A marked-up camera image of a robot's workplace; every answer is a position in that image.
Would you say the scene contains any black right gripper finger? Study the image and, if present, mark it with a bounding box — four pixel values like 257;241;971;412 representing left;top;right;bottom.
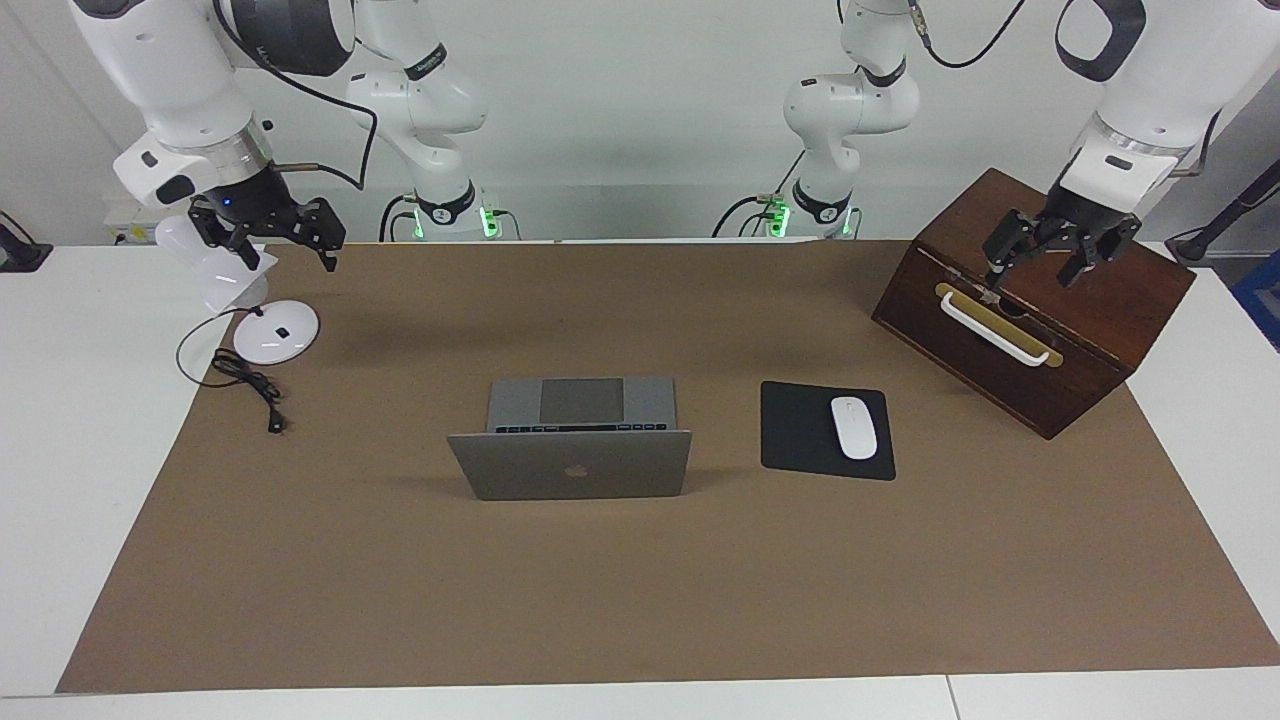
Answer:
262;198;348;273
188;203;265;273

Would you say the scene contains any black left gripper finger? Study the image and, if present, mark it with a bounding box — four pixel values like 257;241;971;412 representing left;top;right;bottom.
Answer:
983;208;1046;293
1058;215;1144;290

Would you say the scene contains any silver grey laptop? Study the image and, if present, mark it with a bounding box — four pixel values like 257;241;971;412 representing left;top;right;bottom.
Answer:
446;377;693;501

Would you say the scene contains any black stand leg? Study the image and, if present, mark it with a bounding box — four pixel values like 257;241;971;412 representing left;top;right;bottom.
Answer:
1165;158;1280;266

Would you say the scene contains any dark brown wooden box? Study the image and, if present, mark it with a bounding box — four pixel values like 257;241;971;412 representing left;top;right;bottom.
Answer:
871;167;1197;441

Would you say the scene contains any white power strip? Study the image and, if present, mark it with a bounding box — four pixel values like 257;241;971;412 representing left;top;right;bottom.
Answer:
103;197;161;246

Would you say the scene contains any white desk lamp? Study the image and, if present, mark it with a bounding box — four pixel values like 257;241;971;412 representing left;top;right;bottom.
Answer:
153;213;321;365

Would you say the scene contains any blue crate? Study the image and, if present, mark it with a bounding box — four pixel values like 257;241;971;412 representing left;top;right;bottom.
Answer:
1232;250;1280;353

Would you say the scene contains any black clamp base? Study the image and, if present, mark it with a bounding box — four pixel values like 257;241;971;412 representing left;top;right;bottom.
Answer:
0;212;53;273

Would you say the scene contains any white computer mouse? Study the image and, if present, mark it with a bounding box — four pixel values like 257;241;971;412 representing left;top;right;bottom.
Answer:
830;396;879;461

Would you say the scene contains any black mouse pad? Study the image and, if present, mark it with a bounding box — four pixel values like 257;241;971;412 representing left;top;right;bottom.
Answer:
760;380;897;482

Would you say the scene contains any brown paper table mat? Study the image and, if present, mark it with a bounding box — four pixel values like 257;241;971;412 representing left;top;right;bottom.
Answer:
55;238;1280;694

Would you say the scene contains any black right base cable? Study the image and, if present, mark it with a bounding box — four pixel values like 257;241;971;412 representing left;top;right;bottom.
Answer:
378;193;421;243

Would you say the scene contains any black base cable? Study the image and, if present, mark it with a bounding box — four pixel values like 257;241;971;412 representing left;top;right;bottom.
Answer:
712;150;806;239
378;193;421;243

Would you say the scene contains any brass handle plate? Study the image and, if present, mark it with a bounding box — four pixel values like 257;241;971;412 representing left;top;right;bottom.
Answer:
935;283;1064;369

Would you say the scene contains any white box handle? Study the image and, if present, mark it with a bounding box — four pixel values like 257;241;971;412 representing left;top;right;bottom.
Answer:
940;290;1051;367

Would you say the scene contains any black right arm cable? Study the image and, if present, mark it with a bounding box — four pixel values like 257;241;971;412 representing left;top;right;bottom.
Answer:
212;0;379;191

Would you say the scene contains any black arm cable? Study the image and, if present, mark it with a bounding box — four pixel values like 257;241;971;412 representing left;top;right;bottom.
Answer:
212;0;379;191
905;0;1029;69

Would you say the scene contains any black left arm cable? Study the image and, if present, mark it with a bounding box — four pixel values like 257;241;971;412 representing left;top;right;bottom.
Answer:
905;0;1029;69

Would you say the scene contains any black left base cable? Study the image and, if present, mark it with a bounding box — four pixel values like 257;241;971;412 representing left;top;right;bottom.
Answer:
712;150;806;239

